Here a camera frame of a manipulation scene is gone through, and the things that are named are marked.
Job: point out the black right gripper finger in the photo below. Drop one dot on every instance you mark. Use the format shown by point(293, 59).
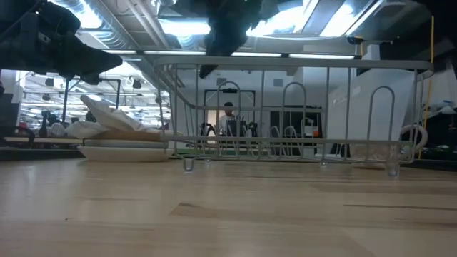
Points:
point(225, 44)

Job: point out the white red-striped dish towel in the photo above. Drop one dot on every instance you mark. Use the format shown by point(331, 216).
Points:
point(107, 114)

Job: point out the black metal stand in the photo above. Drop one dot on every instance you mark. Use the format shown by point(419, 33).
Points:
point(65, 100)

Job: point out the large white plate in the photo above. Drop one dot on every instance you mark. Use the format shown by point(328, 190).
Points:
point(125, 154)

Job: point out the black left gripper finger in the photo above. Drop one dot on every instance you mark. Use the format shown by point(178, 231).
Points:
point(91, 78)
point(89, 60)

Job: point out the person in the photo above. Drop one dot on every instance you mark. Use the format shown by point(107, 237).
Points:
point(227, 119)

